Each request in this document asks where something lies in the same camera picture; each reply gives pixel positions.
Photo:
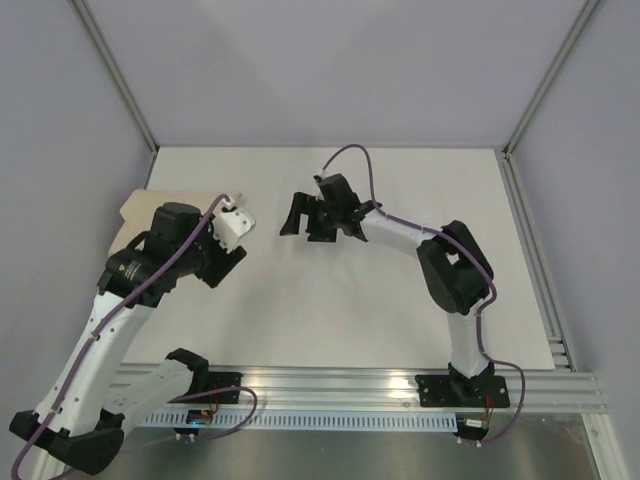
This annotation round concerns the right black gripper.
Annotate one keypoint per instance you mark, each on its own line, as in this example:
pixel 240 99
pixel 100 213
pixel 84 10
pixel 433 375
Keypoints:
pixel 316 218

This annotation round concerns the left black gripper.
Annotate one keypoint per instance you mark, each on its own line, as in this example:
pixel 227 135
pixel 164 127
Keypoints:
pixel 224 263

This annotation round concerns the beige cloth mat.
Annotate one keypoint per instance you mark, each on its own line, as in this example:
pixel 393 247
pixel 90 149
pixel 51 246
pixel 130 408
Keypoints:
pixel 139 215

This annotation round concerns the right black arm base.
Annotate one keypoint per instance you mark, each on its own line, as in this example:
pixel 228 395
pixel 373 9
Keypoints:
pixel 449 391

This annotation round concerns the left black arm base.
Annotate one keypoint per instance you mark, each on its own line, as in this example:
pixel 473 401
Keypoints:
pixel 213 380

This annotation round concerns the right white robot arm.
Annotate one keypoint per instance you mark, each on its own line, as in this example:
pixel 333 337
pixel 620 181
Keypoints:
pixel 458 276

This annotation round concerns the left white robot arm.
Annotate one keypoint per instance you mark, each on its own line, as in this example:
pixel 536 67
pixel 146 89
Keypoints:
pixel 76 423

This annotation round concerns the aluminium front rail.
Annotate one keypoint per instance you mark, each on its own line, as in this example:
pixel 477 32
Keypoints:
pixel 353 389

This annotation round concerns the slotted grey cable duct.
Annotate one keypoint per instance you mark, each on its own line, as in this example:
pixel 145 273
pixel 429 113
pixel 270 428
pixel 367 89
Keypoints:
pixel 366 421

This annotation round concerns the right aluminium frame post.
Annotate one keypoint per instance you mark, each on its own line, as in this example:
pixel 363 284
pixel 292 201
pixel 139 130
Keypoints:
pixel 560 60

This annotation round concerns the aluminium frame post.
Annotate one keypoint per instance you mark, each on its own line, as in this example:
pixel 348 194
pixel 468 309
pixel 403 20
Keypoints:
pixel 98 41
pixel 560 60

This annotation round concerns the left aluminium frame post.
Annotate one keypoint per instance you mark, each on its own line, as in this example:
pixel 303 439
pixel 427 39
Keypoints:
pixel 98 41

